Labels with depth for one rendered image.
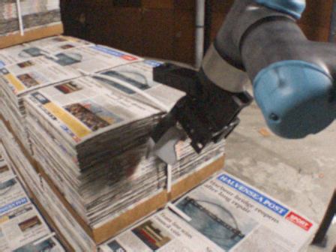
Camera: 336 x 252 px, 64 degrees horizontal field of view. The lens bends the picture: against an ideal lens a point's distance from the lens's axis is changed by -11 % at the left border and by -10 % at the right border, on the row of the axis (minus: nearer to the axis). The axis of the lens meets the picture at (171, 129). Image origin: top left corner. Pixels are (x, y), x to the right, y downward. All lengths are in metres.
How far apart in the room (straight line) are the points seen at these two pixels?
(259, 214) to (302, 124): 0.41
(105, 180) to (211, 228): 0.24
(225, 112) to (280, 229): 0.32
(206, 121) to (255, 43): 0.17
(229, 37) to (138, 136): 0.25
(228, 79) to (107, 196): 0.29
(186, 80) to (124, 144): 0.15
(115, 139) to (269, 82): 0.30
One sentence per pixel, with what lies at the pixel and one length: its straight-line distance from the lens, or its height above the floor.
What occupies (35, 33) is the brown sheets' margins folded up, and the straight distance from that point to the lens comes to 1.31.
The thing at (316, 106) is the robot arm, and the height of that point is 1.19.
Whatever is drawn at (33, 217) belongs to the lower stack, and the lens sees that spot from 1.05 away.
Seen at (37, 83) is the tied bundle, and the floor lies 1.06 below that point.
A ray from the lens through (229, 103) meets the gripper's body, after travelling 0.41.
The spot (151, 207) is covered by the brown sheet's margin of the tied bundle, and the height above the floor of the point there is 0.85.
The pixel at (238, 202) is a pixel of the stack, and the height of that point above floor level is 0.83.
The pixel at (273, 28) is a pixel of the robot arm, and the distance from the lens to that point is 0.31.
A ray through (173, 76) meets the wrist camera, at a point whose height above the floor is 1.14.
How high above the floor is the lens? 1.29
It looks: 29 degrees down
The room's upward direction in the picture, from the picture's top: straight up
